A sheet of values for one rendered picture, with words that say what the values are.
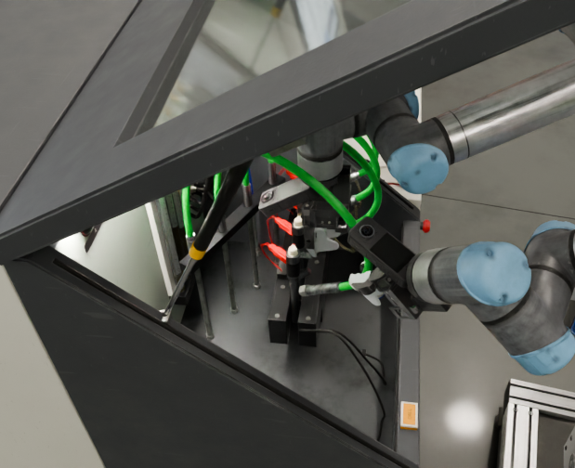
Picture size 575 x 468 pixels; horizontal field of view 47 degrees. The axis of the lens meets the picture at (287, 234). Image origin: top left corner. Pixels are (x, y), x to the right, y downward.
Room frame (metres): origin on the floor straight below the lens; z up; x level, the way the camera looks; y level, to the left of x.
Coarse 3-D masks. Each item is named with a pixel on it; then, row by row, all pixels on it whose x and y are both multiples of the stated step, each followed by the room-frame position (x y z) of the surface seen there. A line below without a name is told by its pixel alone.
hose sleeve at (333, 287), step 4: (316, 284) 0.76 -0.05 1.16; (320, 284) 0.75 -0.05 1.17; (324, 284) 0.75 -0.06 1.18; (328, 284) 0.74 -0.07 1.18; (332, 284) 0.74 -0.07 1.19; (336, 284) 0.73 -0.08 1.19; (308, 288) 0.76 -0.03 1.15; (312, 288) 0.76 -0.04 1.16; (316, 288) 0.75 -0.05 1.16; (320, 288) 0.75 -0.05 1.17; (324, 288) 0.74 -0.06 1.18; (328, 288) 0.74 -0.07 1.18; (332, 288) 0.73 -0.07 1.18; (336, 288) 0.73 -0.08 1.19; (308, 292) 0.76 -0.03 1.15; (312, 292) 0.75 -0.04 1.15; (316, 292) 0.75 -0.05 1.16; (320, 292) 0.74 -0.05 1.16; (324, 292) 0.74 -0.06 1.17; (328, 292) 0.74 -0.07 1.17; (332, 292) 0.73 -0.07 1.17; (336, 292) 0.73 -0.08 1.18
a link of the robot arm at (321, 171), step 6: (342, 150) 0.85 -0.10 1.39; (300, 156) 0.84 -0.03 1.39; (342, 156) 0.85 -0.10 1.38; (300, 162) 0.84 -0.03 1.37; (306, 162) 0.83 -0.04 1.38; (312, 162) 0.83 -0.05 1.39; (318, 162) 0.82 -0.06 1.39; (324, 162) 0.82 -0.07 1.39; (330, 162) 0.83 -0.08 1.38; (336, 162) 0.83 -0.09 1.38; (342, 162) 0.85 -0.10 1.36; (306, 168) 0.83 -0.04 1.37; (312, 168) 0.83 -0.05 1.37; (318, 168) 0.82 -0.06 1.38; (324, 168) 0.82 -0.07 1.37; (330, 168) 0.83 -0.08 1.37; (336, 168) 0.83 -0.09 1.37; (312, 174) 0.83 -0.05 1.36; (318, 174) 0.82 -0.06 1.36; (324, 174) 0.82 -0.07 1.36; (330, 174) 0.83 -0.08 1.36; (336, 174) 0.83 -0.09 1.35; (318, 180) 0.83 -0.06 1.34
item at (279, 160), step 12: (264, 156) 0.80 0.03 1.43; (276, 156) 0.79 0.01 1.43; (288, 168) 0.78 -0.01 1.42; (300, 168) 0.77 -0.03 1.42; (312, 180) 0.76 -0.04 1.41; (324, 192) 0.74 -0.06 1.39; (336, 204) 0.73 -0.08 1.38; (348, 216) 0.72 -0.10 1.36; (372, 264) 0.70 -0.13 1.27; (348, 288) 0.72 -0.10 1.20
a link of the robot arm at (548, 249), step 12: (540, 228) 0.65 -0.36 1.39; (552, 228) 0.63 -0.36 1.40; (564, 228) 0.63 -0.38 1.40; (540, 240) 0.62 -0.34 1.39; (552, 240) 0.60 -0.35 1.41; (564, 240) 0.59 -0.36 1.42; (528, 252) 0.61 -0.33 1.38; (540, 252) 0.59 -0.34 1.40; (552, 252) 0.59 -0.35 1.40; (564, 252) 0.58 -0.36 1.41; (540, 264) 0.57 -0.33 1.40; (552, 264) 0.57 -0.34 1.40; (564, 264) 0.57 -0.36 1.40; (564, 276) 0.55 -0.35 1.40
